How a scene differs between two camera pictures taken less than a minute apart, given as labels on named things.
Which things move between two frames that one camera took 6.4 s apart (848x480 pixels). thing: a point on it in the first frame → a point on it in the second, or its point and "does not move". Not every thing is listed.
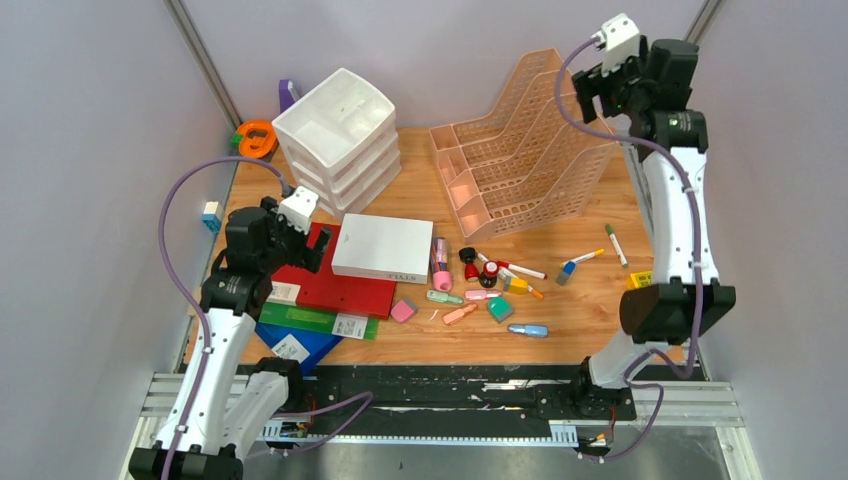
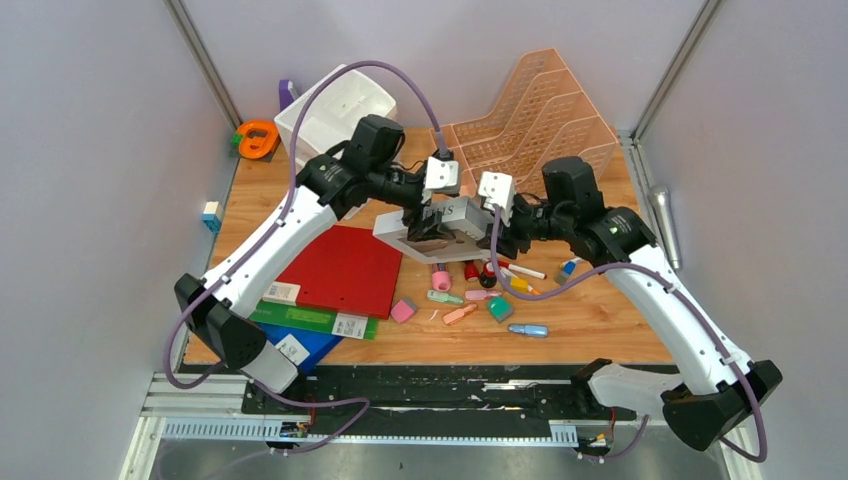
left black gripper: (307, 259) → (426, 228)
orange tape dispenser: (259, 138) does not move
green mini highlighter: (444, 297) does not move
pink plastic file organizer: (523, 166) does not move
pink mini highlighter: (479, 294) does not move
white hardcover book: (383, 247) → (464, 219)
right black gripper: (584, 81) → (508, 241)
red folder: (326, 290) does not move
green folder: (319, 320) does not move
